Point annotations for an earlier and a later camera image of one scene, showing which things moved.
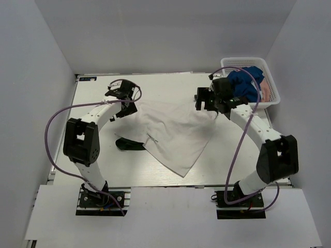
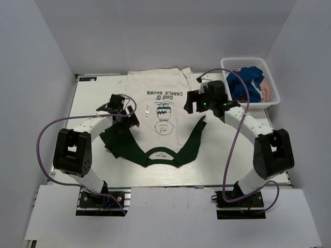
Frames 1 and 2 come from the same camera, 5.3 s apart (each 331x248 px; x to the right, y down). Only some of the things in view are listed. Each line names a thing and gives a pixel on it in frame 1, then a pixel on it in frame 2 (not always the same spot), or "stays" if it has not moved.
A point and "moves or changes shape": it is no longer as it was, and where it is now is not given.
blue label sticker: x=87 y=78 stays
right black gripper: x=202 y=94 to x=194 y=96
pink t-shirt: x=265 y=91 stays
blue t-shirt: x=244 y=85 stays
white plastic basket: x=231 y=64 stays
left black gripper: x=131 y=110 to x=131 y=121
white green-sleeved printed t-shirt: x=176 y=134 moves or changes shape
